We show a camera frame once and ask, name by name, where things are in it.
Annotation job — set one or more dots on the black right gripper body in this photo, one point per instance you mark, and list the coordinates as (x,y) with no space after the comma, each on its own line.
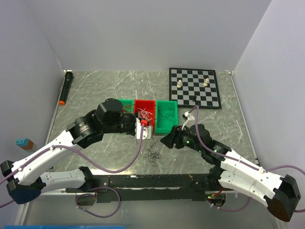
(184,139)

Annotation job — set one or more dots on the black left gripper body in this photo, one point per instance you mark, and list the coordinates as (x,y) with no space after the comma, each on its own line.
(129,123)

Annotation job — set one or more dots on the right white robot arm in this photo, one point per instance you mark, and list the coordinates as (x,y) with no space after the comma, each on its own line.
(279,194)

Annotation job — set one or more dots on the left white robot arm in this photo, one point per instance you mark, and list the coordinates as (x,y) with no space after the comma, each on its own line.
(28,178)

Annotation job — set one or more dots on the left green plastic bin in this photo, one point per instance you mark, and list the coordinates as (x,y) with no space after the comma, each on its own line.
(128,106)

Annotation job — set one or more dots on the green plastic bin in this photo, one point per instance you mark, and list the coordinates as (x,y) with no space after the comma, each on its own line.
(128,106)
(166,116)

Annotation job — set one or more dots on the red plastic bin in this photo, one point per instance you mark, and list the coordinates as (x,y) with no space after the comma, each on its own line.
(146,109)

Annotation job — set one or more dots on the right green plastic bin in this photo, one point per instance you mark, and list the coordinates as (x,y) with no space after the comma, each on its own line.
(166,116)

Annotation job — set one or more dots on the black and white chessboard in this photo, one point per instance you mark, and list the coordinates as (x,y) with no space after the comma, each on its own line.
(192,84)

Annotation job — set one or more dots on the left cream chess piece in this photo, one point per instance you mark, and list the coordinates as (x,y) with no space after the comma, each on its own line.
(179,84)

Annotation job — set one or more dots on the cream chess piece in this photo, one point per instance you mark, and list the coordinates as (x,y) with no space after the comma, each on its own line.
(206,82)
(179,84)

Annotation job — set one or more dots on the right cream chess piece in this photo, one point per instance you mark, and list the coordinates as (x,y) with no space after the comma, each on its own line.
(206,82)

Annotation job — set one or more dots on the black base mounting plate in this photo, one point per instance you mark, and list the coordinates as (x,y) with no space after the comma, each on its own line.
(159,187)

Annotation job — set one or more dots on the black marker orange cap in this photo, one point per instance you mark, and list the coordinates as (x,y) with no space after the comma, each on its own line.
(68,78)

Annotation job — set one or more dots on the blue and orange toy block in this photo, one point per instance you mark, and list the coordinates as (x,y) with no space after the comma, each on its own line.
(25,144)

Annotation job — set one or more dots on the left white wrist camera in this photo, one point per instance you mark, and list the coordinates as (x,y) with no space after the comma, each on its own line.
(144,130)

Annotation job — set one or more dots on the aluminium frame rail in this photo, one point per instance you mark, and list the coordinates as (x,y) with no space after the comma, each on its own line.
(59,208)

